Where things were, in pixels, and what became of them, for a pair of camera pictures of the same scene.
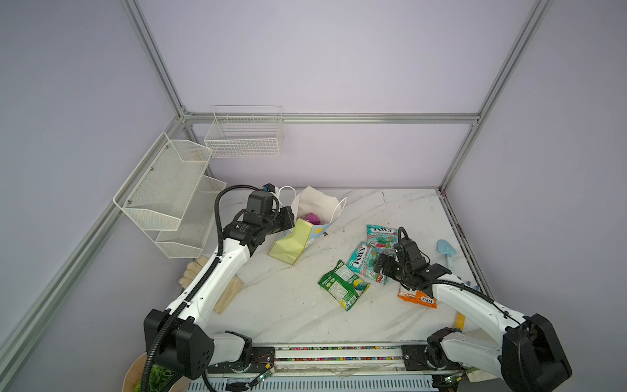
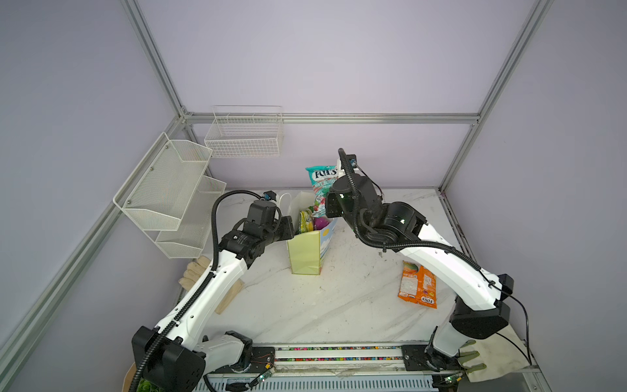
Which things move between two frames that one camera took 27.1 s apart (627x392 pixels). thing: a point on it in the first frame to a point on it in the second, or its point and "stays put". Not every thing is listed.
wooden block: (193, 269) stays put
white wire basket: (246, 131) stays put
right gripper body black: (402, 273) to (333, 208)
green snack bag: (343, 285) to (306, 222)
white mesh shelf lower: (190, 237) stays put
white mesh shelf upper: (158, 193) stays put
